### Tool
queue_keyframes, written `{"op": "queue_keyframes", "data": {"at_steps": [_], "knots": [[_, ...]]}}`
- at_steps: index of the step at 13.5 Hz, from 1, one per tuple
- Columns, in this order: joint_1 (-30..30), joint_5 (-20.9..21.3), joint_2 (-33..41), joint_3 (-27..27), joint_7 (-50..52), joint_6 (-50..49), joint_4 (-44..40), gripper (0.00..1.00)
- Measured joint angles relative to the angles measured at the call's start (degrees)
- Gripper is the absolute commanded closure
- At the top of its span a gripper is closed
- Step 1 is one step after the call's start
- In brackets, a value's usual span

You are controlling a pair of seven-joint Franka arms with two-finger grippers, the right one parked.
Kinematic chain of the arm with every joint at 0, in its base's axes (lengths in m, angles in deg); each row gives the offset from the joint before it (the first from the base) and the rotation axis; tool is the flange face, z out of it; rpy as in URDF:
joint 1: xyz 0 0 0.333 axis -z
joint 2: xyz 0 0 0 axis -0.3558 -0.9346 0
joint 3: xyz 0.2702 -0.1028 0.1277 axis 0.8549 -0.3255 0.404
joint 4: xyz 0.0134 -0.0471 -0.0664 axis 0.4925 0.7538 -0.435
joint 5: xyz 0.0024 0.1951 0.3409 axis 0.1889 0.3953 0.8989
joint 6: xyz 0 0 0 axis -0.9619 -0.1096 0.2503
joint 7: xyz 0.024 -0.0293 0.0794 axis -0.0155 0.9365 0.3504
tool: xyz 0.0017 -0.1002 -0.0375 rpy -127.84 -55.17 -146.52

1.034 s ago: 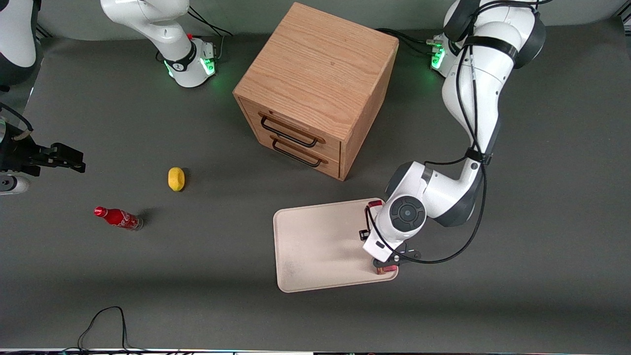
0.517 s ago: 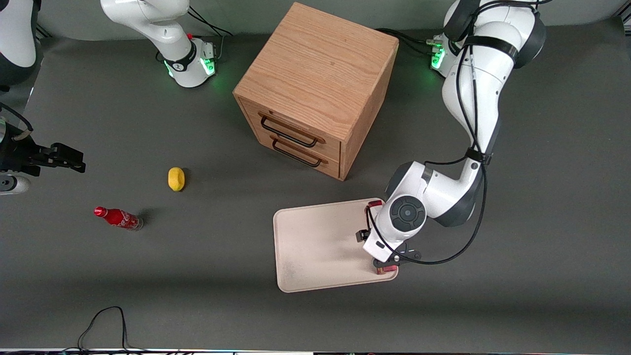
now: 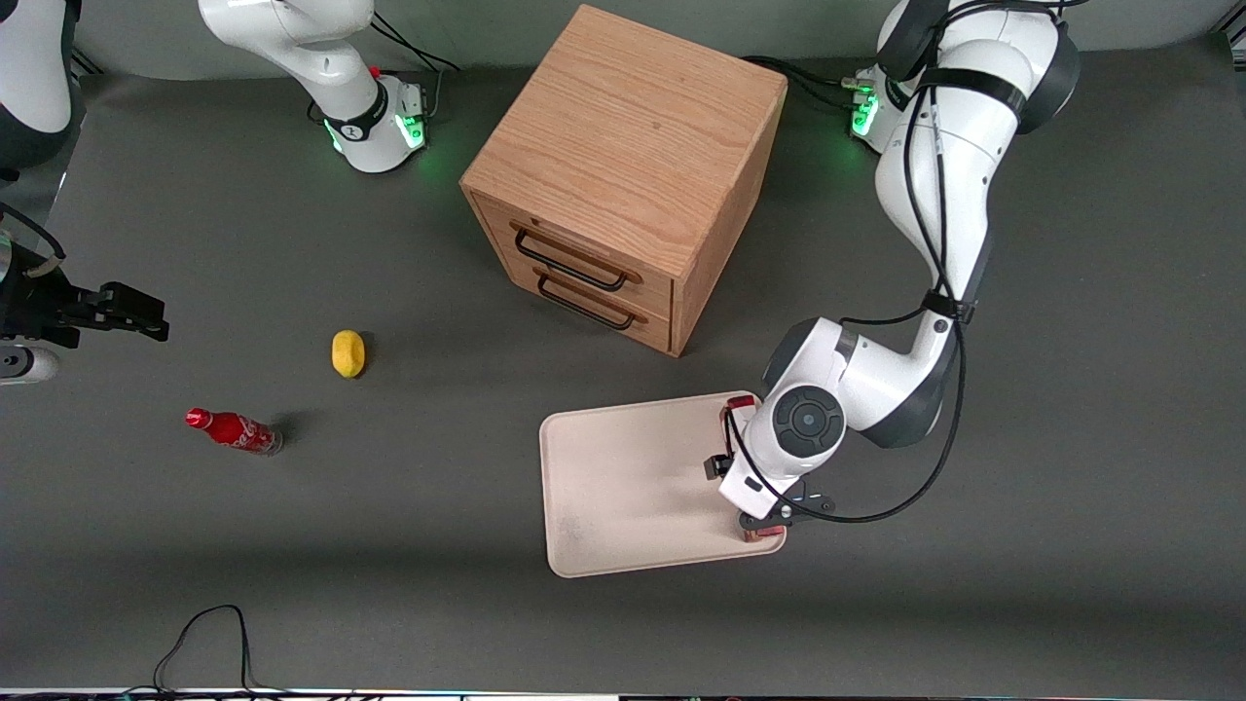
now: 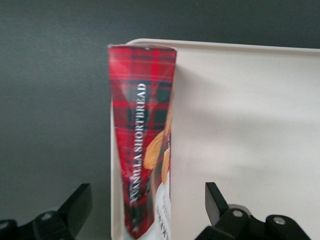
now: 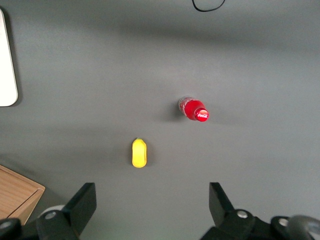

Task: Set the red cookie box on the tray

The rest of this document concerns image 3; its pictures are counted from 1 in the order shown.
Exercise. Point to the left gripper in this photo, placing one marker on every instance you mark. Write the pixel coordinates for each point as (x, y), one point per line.
(713, 466)

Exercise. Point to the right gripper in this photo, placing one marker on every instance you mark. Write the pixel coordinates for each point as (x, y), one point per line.
(37, 304)

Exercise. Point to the red cookie box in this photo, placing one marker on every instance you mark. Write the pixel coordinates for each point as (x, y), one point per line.
(730, 407)

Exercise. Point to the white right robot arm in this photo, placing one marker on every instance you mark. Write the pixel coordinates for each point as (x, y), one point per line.
(321, 58)

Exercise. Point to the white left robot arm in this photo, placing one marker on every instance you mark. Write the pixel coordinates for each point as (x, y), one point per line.
(959, 175)

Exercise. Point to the beige plastic tray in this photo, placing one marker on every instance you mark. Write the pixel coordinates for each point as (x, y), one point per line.
(623, 487)

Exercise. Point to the wooden drawer front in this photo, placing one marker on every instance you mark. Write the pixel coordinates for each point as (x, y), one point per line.
(662, 334)
(660, 292)

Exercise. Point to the red cola bottle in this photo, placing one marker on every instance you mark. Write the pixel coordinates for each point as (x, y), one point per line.
(234, 429)

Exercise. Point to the yellow lemon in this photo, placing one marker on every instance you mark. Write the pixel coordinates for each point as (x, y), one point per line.
(348, 353)

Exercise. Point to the wooden two-drawer cabinet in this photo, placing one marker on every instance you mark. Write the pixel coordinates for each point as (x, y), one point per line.
(633, 127)

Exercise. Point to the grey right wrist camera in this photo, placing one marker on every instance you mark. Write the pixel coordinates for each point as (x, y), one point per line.
(24, 365)

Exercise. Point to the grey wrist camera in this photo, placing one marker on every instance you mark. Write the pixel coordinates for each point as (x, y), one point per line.
(24, 365)
(813, 506)

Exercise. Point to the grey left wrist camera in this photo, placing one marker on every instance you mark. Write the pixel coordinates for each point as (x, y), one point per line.
(813, 506)

